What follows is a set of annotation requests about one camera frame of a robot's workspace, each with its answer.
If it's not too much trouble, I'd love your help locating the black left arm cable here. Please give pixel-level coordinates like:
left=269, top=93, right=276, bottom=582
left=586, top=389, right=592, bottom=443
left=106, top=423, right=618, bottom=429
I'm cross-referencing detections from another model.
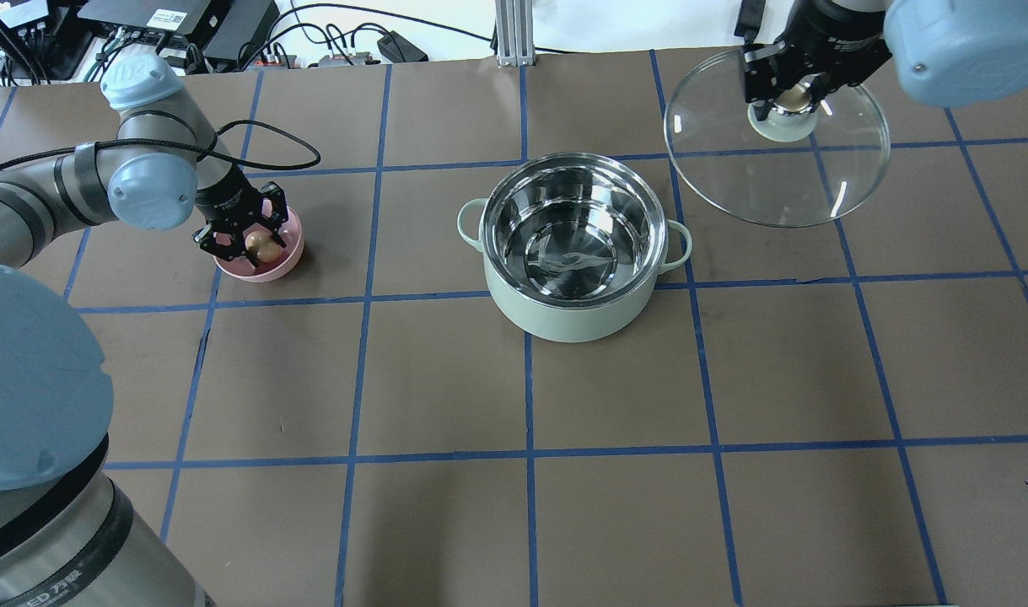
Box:
left=0, top=119, right=322, bottom=182

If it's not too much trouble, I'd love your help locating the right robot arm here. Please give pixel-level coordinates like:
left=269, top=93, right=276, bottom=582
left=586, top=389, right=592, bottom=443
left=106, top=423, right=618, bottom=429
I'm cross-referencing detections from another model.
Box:
left=735, top=1, right=1028, bottom=108

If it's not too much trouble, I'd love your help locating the pale green electric pot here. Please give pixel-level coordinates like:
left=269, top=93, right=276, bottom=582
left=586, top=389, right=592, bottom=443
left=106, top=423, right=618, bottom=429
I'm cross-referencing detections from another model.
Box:
left=455, top=151, right=692, bottom=343

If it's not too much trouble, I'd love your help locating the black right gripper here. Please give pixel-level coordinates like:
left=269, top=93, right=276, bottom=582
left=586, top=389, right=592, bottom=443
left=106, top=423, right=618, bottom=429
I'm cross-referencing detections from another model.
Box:
left=740, top=1, right=891, bottom=105

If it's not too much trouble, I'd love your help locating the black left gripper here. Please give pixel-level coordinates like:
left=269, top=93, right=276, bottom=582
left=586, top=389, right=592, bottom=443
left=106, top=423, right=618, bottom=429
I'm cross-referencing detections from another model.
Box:
left=195, top=181, right=290, bottom=269

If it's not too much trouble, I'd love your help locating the brown egg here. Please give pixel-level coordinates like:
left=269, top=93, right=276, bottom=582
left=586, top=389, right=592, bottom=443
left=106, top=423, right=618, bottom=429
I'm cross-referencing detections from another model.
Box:
left=256, top=241, right=284, bottom=264
left=245, top=230, right=271, bottom=255

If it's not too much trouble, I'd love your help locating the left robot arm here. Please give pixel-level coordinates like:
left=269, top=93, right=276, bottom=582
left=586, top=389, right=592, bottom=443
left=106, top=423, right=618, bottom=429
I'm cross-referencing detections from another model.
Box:
left=0, top=53, right=298, bottom=606

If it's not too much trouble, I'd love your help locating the glass pot lid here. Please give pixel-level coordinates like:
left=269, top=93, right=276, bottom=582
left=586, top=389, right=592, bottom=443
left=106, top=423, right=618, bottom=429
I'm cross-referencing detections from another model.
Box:
left=664, top=51, right=891, bottom=228

